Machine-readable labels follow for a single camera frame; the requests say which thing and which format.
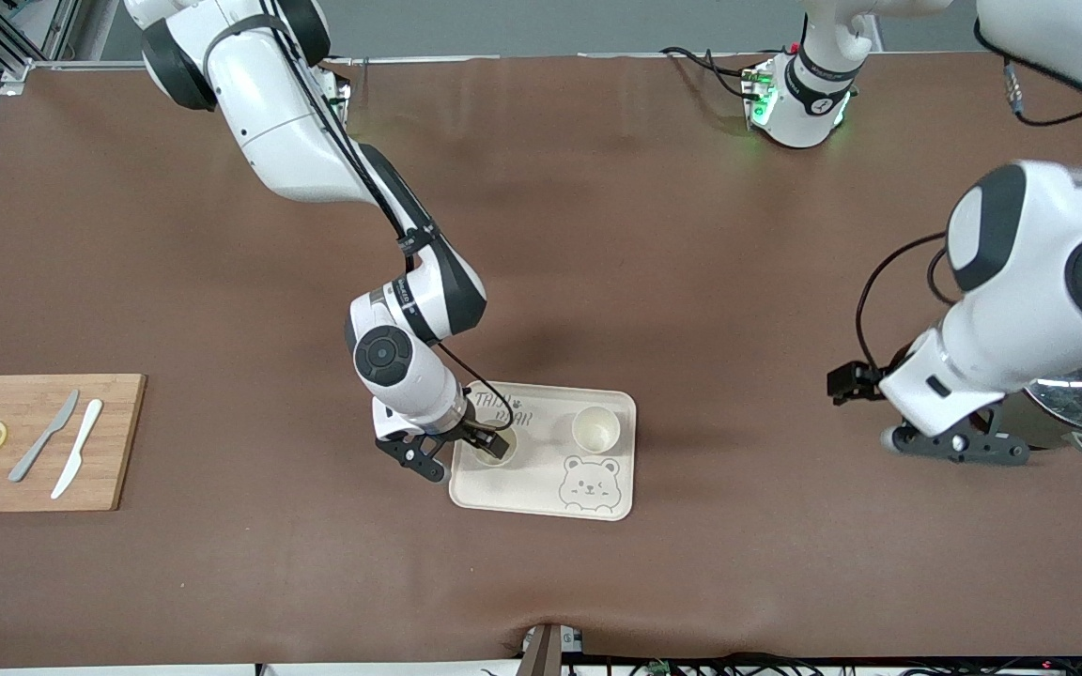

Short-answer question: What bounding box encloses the cream tray with bear print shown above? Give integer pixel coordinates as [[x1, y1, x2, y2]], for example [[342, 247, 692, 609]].
[[448, 379, 638, 522]]

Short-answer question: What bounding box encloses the grey pot with glass lid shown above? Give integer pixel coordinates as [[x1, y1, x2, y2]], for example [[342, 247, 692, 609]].
[[1020, 343, 1082, 459]]

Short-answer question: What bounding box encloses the brown table cover sheet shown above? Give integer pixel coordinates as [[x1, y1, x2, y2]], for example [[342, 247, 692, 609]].
[[0, 52, 1082, 669]]

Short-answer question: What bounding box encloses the wooden cutting board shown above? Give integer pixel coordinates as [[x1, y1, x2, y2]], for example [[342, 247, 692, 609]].
[[0, 374, 147, 514]]

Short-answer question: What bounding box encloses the white plastic knife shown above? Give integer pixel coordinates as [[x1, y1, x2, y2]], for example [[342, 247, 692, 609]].
[[50, 398, 104, 500]]

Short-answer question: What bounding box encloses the grey plastic knife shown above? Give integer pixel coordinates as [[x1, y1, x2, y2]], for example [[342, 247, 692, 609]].
[[8, 390, 81, 484]]

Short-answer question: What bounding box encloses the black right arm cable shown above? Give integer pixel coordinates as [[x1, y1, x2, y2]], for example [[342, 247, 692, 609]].
[[259, 0, 516, 428]]

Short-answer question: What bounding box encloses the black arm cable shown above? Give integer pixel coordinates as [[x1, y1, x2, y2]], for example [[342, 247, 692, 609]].
[[856, 19, 1082, 376], [259, 0, 516, 428]]

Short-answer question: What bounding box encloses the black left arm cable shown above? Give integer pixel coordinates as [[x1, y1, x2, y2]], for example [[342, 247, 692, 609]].
[[856, 19, 1082, 376]]

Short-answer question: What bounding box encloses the grey metal clamp bracket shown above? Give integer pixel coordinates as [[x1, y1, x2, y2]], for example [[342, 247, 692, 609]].
[[520, 622, 587, 676]]

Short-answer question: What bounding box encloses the black base cable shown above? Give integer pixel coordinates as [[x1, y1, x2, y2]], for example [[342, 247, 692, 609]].
[[661, 45, 767, 100]]

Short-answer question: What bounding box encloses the aluminium frame profile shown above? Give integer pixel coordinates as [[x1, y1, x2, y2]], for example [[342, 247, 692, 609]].
[[0, 0, 82, 95]]

